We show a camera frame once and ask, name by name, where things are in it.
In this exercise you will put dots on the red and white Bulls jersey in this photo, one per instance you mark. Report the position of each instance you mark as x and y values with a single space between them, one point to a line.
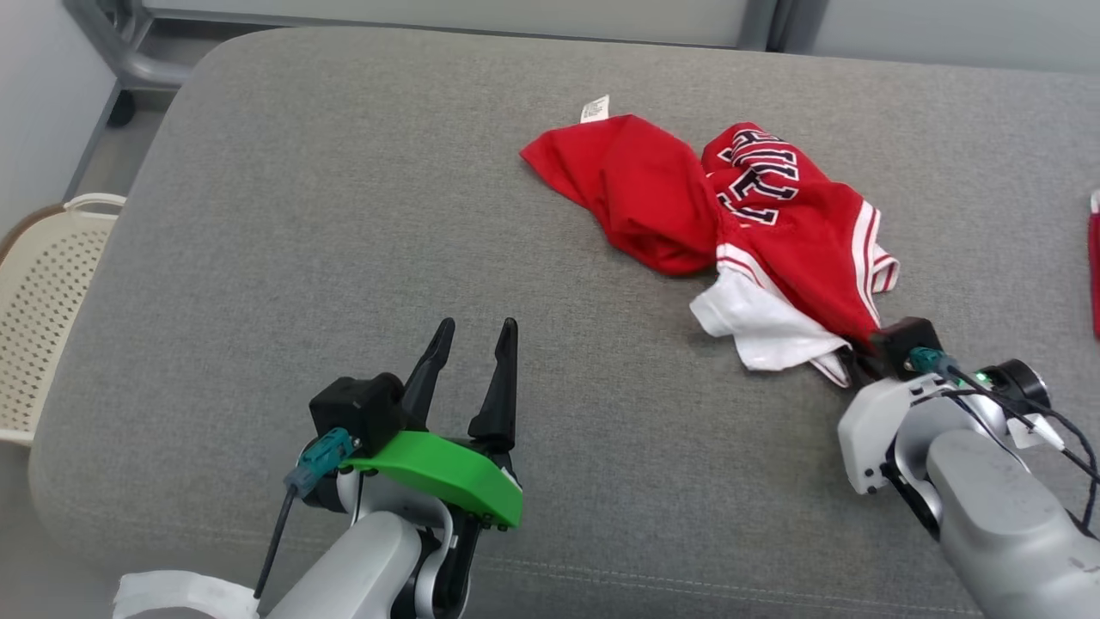
653 198

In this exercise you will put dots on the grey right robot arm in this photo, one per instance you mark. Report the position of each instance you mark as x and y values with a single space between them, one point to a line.
997 516

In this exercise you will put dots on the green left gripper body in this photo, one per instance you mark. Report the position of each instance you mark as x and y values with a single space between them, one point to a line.
447 468

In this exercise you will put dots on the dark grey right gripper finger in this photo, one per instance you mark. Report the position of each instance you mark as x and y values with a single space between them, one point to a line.
862 368

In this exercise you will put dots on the grey fabric sofa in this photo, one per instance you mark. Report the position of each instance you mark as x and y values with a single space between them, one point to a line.
344 215

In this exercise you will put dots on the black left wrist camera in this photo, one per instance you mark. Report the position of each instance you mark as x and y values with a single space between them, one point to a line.
357 413

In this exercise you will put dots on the red shorts with white stripe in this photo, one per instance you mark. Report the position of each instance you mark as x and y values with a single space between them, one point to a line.
1095 266

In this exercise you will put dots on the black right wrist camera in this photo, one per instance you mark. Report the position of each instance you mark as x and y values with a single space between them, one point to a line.
902 344

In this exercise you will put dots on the grey metal frame post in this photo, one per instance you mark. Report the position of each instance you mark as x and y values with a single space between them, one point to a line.
778 21

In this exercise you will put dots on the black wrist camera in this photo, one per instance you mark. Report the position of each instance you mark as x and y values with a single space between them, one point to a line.
902 344
357 413

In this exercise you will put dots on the cream perforated laundry basket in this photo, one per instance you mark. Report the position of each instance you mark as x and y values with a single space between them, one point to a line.
43 327

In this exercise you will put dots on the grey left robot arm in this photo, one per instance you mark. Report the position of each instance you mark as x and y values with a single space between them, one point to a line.
361 567

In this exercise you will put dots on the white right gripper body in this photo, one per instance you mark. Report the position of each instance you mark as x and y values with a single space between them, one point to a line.
872 430

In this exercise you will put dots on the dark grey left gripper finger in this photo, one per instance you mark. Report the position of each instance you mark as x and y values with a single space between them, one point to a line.
430 378
500 395

